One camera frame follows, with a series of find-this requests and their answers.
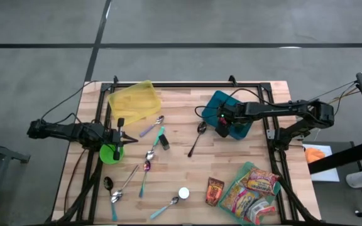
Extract orange object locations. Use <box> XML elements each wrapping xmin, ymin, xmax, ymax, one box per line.
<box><xmin>305</xmin><ymin>147</ymin><xmax>326</xmax><ymax>164</ymax></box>

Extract dark green black-lidded spice tin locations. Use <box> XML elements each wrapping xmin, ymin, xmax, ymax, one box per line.
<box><xmin>158</xmin><ymin>134</ymin><xmax>171</xmax><ymax>151</ymax></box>

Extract iridescent spoon with blue handle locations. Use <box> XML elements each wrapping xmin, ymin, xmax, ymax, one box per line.
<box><xmin>138</xmin><ymin>160</ymin><xmax>151</xmax><ymax>199</ymax></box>

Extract silver spoon with lavender handle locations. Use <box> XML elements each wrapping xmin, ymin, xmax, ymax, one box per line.
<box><xmin>139</xmin><ymin>115</ymin><xmax>165</xmax><ymax>138</ymax></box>

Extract white paper sheet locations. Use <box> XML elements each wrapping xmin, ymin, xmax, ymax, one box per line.
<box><xmin>302</xmin><ymin>143</ymin><xmax>341</xmax><ymax>183</ymax></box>

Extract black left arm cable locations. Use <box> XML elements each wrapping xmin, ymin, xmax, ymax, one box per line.
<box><xmin>41</xmin><ymin>80</ymin><xmax>102</xmax><ymax>124</ymax></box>

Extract yellow translucent plastic bin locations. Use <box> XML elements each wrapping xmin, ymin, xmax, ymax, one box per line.
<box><xmin>107</xmin><ymin>80</ymin><xmax>162</xmax><ymax>126</ymax></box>

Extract black spoon with teal handle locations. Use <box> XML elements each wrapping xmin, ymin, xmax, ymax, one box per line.
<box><xmin>103</xmin><ymin>176</ymin><xmax>118</xmax><ymax>222</ymax></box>

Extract green plastic bowl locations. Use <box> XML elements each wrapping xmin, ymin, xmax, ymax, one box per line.
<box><xmin>99</xmin><ymin>143</ymin><xmax>125</xmax><ymax>165</ymax></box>

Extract plain silver spoon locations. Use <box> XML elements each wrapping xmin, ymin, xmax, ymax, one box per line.
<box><xmin>111</xmin><ymin>164</ymin><xmax>140</xmax><ymax>204</ymax></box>

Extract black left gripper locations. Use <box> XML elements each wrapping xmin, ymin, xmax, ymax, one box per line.
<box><xmin>104</xmin><ymin>117</ymin><xmax>139</xmax><ymax>161</ymax></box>

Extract brown cable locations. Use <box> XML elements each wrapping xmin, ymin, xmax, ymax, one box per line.
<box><xmin>63</xmin><ymin>149</ymin><xmax>86</xmax><ymax>214</ymax></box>

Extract black metal spoon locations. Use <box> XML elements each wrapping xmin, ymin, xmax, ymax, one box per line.
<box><xmin>187</xmin><ymin>121</ymin><xmax>207</xmax><ymax>158</ymax></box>

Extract silver spoon with teal handle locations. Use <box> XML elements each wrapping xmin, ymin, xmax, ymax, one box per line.
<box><xmin>145</xmin><ymin>126</ymin><xmax>166</xmax><ymax>161</ymax></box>

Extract silver spoon light-blue handle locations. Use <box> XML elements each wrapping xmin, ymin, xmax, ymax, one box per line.
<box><xmin>150</xmin><ymin>196</ymin><xmax>180</xmax><ymax>220</ymax></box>

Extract brown and orange snack packet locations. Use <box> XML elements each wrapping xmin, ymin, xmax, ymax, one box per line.
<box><xmin>205</xmin><ymin>177</ymin><xmax>225</xmax><ymax>207</ymax></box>

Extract blue plastic bin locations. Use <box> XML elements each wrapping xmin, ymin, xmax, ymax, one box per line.
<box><xmin>201</xmin><ymin>90</ymin><xmax>254</xmax><ymax>141</ymax></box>

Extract tan cable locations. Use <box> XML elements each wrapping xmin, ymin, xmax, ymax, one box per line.
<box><xmin>309</xmin><ymin>80</ymin><xmax>358</xmax><ymax>106</ymax></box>

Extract green translucent plastic bin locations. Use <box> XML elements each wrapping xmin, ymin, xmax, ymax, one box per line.
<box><xmin>217</xmin><ymin>161</ymin><xmax>282</xmax><ymax>226</ymax></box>

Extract yellow-labelled ramen noodle packet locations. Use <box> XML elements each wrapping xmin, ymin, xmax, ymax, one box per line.
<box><xmin>228</xmin><ymin>185</ymin><xmax>260</xmax><ymax>219</ymax></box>

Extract yellow snack packet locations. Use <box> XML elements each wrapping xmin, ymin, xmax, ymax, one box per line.
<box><xmin>223</xmin><ymin>180</ymin><xmax>248</xmax><ymax>202</ymax></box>

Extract pink ramen noodle packet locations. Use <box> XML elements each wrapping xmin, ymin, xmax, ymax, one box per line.
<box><xmin>246</xmin><ymin>169</ymin><xmax>280</xmax><ymax>197</ymax></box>

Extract black metal rig frame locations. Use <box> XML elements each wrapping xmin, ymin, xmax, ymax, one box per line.
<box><xmin>47</xmin><ymin>75</ymin><xmax>323</xmax><ymax>226</ymax></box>

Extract white-lidded bagel seasoning jar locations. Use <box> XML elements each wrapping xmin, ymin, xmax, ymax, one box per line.
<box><xmin>178</xmin><ymin>186</ymin><xmax>190</xmax><ymax>200</ymax></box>

